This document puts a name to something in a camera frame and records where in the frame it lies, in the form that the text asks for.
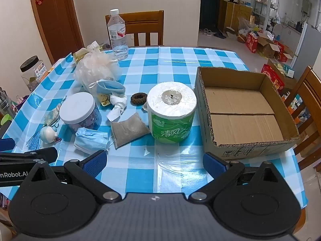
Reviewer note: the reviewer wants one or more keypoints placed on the small red gift box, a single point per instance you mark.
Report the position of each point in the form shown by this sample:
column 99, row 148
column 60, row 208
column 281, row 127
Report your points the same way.
column 251, row 42

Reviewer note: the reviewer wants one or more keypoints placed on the grey shoes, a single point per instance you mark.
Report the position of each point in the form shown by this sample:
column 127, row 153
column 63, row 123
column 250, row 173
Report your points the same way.
column 208, row 32

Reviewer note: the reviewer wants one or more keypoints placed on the green toilet paper roll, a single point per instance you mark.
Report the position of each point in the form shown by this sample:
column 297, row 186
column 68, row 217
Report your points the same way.
column 170, row 120

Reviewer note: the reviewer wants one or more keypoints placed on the gold tissue pack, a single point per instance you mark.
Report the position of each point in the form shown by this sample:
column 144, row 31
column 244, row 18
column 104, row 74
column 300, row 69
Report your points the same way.
column 80, row 54

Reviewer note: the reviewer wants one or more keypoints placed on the blue and white plush toy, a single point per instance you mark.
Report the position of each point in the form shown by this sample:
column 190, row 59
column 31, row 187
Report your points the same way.
column 49, row 135

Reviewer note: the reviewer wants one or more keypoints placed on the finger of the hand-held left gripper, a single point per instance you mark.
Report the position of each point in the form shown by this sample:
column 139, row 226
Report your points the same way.
column 45, row 153
column 7, row 144

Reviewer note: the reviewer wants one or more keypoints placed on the grey fabric pouch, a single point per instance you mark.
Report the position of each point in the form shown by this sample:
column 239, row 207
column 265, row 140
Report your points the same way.
column 128, row 130

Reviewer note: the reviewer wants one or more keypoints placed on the clear jar with white lid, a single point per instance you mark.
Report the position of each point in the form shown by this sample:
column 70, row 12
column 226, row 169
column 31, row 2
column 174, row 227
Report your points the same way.
column 77, row 108

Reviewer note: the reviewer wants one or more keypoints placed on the cardboard box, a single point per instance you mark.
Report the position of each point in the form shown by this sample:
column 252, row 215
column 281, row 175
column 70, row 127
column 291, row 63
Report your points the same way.
column 238, row 125

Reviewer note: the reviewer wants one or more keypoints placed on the pale mesh bath loofah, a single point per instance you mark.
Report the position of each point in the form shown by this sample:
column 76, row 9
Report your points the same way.
column 95, row 65

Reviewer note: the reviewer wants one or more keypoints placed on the dark slippers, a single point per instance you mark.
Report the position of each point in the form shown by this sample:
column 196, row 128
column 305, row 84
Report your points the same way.
column 220, row 35

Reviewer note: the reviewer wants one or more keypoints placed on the yellow wooden cabinet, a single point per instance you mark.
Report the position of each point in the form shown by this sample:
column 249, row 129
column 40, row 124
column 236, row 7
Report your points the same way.
column 237, row 15

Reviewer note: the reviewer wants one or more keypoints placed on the small yellow soft toy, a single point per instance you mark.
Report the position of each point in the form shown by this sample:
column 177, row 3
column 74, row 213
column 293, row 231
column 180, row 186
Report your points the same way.
column 103, row 100

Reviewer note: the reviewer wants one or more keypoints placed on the brown hair scrunchie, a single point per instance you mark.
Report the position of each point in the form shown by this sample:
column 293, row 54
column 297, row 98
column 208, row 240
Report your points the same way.
column 138, row 99

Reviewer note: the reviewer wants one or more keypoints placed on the clear plastic water bottle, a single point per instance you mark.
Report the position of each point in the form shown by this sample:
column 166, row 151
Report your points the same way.
column 117, row 35

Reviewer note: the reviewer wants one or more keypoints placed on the green cup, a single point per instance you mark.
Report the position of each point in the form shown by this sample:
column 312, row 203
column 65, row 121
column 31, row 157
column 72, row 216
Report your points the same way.
column 5, row 120

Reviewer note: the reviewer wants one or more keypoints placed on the white wall water heater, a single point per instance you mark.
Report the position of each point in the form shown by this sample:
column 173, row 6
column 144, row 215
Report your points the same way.
column 306, row 6

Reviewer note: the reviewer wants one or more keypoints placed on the large red gift box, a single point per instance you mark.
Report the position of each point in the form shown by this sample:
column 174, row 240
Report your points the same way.
column 272, row 76

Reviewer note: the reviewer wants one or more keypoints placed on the wooden chair with slotted backrest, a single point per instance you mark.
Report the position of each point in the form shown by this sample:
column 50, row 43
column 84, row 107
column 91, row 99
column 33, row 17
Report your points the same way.
column 143, row 20

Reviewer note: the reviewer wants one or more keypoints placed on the brown wooden door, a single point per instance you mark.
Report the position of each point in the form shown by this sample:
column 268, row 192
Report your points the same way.
column 60, row 17

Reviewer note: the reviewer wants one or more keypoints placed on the white sock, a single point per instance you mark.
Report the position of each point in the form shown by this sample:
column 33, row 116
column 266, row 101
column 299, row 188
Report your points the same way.
column 119, row 101

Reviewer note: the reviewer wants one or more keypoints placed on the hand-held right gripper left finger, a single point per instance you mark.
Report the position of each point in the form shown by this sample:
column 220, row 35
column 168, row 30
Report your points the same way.
column 95, row 162

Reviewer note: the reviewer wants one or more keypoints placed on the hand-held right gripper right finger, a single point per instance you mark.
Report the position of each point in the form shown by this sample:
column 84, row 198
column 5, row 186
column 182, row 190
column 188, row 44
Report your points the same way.
column 214, row 164

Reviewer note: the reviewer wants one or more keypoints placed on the clear jar with black lid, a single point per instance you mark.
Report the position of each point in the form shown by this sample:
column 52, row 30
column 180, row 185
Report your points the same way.
column 31, row 72

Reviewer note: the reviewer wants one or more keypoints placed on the blue checked tablecloth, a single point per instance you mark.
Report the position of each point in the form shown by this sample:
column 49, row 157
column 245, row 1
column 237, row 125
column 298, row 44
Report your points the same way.
column 175, row 62

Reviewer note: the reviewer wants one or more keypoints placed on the grey refrigerator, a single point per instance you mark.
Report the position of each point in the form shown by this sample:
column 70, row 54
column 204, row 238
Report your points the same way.
column 306, row 47

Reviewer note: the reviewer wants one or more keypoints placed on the wooden chair with grooved backrest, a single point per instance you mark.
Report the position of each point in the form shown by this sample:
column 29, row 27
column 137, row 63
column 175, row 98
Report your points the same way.
column 308, row 85

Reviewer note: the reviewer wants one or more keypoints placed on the blue face mask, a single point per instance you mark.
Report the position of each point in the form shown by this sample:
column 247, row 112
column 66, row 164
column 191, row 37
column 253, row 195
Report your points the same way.
column 90, row 139
column 110, row 86

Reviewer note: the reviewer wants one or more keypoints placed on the brown floor carton with open flaps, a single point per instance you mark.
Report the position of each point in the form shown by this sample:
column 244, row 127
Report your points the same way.
column 267, row 49

